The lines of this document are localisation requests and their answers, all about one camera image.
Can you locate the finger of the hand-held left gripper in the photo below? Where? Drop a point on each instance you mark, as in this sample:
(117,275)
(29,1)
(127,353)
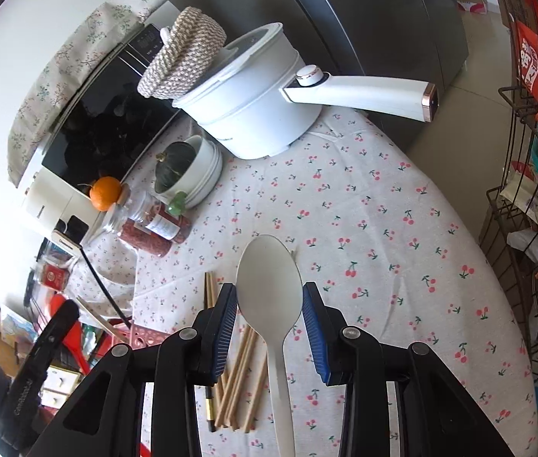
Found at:
(62,319)

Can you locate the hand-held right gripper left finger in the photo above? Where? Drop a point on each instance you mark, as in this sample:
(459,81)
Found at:
(224,338)

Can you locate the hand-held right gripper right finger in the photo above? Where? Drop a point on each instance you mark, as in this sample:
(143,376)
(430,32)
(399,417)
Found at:
(315,338)

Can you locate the red spoon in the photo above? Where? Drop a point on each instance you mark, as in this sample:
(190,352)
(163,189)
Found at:
(82,345)

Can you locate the bundle of wooden chopsticks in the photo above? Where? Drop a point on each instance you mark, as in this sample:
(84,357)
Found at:
(238,390)

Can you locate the white plastic spoon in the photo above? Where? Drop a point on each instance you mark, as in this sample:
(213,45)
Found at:
(269,276)

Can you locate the pink perforated utensil holder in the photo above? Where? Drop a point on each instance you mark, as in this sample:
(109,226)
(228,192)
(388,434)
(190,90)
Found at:
(143,340)

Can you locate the red tin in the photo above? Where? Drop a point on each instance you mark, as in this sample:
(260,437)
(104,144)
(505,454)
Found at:
(54,277)

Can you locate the framed picture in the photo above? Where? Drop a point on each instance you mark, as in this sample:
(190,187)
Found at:
(14,328)

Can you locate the small glass jar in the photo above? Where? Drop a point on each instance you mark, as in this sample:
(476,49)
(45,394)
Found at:
(55,253)

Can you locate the cherry print tablecloth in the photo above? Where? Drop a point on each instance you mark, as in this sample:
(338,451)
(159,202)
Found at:
(369,247)

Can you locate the glass jar with wooden lid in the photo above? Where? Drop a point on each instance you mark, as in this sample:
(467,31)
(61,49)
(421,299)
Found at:
(147,245)

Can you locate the white air fryer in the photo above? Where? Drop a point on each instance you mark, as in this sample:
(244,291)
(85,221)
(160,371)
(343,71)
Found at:
(50,202)

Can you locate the labelled clear plastic jar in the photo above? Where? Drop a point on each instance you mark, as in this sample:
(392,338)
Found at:
(162,224)

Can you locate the orange mandarin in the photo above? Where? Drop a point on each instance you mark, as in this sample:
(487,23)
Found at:
(105,193)

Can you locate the small green object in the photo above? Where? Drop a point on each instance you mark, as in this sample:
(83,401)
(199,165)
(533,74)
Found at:
(177,203)

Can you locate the dark green squash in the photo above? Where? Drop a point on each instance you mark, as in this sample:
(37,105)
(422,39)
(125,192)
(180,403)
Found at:
(174,164)

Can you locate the black microwave oven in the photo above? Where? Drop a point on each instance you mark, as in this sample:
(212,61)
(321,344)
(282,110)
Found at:
(102,119)

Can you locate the white electric cooking pot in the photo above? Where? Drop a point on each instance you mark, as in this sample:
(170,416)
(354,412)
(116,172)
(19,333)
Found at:
(250,104)

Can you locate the floral dust cover cloth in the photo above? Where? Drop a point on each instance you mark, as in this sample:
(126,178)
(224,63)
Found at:
(64,66)

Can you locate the white snack packet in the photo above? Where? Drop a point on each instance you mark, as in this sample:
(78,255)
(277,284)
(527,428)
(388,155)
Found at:
(518,188)

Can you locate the grey refrigerator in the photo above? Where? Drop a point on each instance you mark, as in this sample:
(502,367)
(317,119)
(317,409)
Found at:
(369,19)

